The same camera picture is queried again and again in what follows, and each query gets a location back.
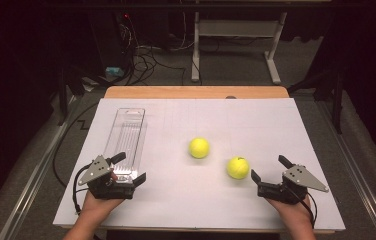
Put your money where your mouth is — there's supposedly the hand-held gripper black cable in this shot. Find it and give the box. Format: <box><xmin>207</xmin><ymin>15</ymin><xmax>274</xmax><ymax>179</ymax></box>
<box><xmin>284</xmin><ymin>185</ymin><xmax>319</xmax><ymax>230</ymax></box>
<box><xmin>72</xmin><ymin>164</ymin><xmax>92</xmax><ymax>215</ymax></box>

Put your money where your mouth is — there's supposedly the person's right hand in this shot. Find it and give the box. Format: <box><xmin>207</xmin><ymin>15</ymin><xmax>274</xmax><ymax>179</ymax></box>
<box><xmin>265</xmin><ymin>198</ymin><xmax>312</xmax><ymax>230</ymax></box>

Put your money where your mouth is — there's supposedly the white metal stand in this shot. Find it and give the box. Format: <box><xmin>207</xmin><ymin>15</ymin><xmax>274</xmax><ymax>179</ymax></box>
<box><xmin>190</xmin><ymin>0</ymin><xmax>289</xmax><ymax>86</ymax></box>

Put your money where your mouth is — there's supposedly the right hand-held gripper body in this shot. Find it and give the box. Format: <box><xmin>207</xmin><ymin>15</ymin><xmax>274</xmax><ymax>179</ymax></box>
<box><xmin>257</xmin><ymin>164</ymin><xmax>330</xmax><ymax>205</ymax></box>

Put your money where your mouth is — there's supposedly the long black floor cable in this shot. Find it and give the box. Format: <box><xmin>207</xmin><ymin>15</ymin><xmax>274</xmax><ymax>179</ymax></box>
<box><xmin>52</xmin><ymin>102</ymin><xmax>100</xmax><ymax>188</ymax></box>

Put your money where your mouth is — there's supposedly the wooden table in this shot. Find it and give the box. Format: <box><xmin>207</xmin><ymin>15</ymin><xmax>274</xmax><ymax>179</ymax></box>
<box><xmin>59</xmin><ymin>85</ymin><xmax>335</xmax><ymax>235</ymax></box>

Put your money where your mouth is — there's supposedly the person's left hand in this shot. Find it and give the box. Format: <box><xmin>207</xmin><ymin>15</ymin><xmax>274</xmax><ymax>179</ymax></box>
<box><xmin>81</xmin><ymin>192</ymin><xmax>124</xmax><ymax>219</ymax></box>

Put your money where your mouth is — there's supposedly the left hand-held gripper black cable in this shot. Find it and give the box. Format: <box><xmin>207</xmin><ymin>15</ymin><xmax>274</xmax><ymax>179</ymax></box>
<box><xmin>72</xmin><ymin>164</ymin><xmax>92</xmax><ymax>215</ymax></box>

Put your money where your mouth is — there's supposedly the white board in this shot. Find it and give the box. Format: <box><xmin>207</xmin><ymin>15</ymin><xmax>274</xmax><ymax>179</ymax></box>
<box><xmin>53</xmin><ymin>97</ymin><xmax>346</xmax><ymax>233</ymax></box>

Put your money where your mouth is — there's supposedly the tangle of cables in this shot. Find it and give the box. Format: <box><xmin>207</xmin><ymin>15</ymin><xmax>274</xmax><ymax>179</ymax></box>
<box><xmin>119</xmin><ymin>13</ymin><xmax>194</xmax><ymax>86</ymax></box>

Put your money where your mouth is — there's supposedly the metal floor rail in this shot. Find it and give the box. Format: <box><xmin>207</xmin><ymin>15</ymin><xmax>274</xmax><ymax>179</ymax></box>
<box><xmin>315</xmin><ymin>99</ymin><xmax>376</xmax><ymax>240</ymax></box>
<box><xmin>0</xmin><ymin>96</ymin><xmax>77</xmax><ymax>240</ymax></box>

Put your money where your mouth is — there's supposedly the small teal box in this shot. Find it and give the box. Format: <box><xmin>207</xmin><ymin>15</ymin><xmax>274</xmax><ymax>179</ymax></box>
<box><xmin>105</xmin><ymin>66</ymin><xmax>125</xmax><ymax>78</ymax></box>

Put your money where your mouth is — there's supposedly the yellow tennis ball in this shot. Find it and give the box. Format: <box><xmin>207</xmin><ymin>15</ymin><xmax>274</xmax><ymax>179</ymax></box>
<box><xmin>226</xmin><ymin>156</ymin><xmax>251</xmax><ymax>180</ymax></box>
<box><xmin>188</xmin><ymin>137</ymin><xmax>211</xmax><ymax>160</ymax></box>

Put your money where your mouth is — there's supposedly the right hand-held gripper black cable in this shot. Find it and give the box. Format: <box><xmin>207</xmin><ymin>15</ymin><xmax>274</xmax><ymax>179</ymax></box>
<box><xmin>284</xmin><ymin>185</ymin><xmax>319</xmax><ymax>230</ymax></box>

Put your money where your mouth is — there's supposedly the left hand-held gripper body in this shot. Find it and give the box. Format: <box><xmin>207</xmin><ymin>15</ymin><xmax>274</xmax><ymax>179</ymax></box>
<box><xmin>77</xmin><ymin>155</ymin><xmax>136</xmax><ymax>200</ymax></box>

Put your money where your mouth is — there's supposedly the clear plastic tray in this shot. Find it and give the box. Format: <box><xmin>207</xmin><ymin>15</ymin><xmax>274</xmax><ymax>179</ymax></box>
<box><xmin>102</xmin><ymin>107</ymin><xmax>147</xmax><ymax>184</ymax></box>

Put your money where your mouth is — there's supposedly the dark metal stand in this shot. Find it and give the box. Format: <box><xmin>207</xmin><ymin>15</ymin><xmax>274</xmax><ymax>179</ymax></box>
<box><xmin>55</xmin><ymin>66</ymin><xmax>88</xmax><ymax>126</ymax></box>
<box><xmin>287</xmin><ymin>66</ymin><xmax>348</xmax><ymax>135</ymax></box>

